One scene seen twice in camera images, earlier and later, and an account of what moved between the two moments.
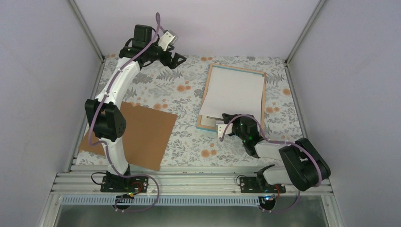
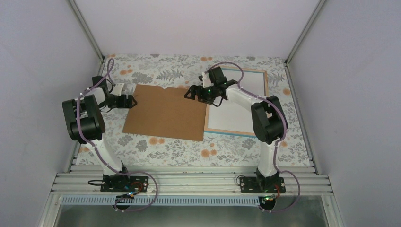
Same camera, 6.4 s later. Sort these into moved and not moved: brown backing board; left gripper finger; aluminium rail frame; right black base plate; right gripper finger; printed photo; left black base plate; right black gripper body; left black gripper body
Moved: left black gripper body; right black gripper body; left gripper finger; brown backing board; right gripper finger
Not moved: right black base plate; printed photo; left black base plate; aluminium rail frame
